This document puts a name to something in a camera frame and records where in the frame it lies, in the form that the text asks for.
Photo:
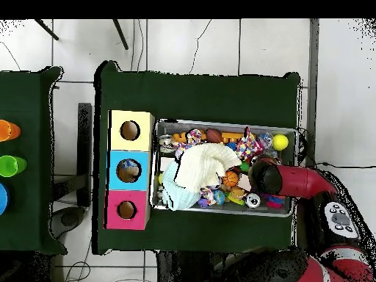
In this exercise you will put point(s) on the mint green waffle cloth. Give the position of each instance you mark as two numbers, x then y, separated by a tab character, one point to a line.
179	196

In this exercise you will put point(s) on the orange toy block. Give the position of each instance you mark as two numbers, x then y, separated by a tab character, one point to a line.
232	136

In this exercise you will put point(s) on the orange plastic cup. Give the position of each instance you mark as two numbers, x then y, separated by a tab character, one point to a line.
8	130

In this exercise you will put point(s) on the green plastic cup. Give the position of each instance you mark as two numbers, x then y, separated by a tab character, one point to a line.
11	166

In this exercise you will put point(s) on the dark green table cloth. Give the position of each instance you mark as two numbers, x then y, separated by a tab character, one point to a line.
29	205
191	97

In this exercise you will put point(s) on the orange toy basketball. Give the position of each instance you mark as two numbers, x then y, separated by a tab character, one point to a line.
230	178

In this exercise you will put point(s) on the crushed metal can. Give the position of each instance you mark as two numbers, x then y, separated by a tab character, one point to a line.
166	144

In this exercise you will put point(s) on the black tripod leg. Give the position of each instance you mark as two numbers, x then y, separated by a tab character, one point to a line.
47	30
121	35

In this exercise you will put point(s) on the cream waffle cloth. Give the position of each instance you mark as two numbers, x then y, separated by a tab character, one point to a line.
205	164

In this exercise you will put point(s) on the wooden box with three holes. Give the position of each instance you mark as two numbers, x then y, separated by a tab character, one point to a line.
144	182

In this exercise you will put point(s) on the yellow ball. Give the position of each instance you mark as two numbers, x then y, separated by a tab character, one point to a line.
280	142

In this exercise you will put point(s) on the plain wooden cube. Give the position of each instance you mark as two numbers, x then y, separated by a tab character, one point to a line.
243	182

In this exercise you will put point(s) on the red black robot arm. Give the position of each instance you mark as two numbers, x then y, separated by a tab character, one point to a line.
302	180

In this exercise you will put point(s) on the grey round stand foot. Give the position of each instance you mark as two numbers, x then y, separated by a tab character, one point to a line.
69	218

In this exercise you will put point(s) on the shallow silver mesh bin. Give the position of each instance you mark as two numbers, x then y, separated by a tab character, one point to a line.
170	129

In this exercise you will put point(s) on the blue plastic cup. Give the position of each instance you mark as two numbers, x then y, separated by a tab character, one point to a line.
3	199

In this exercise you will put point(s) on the brown toy football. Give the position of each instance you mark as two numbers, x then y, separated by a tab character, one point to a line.
213	135

